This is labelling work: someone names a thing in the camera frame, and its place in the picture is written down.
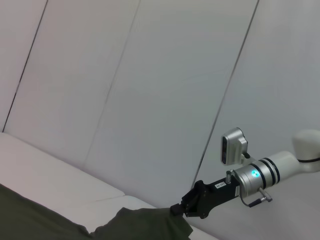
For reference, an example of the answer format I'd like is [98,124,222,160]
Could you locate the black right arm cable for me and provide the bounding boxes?
[298,156,320,164]

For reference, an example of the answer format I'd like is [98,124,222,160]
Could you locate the dark green FREE t-shirt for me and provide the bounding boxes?
[0,183,195,240]

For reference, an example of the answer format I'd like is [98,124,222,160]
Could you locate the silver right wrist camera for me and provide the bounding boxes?
[220,127,249,166]

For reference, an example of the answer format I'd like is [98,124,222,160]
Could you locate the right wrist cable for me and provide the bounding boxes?
[239,193,262,208]

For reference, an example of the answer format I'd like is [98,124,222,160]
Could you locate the silver right wrist angled plug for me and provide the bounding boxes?
[258,187,274,202]

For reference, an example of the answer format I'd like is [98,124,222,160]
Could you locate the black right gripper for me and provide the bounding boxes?
[170,175,241,220]

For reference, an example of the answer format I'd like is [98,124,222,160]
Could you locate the silver right wrist pin connector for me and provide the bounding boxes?
[225,169,235,185]

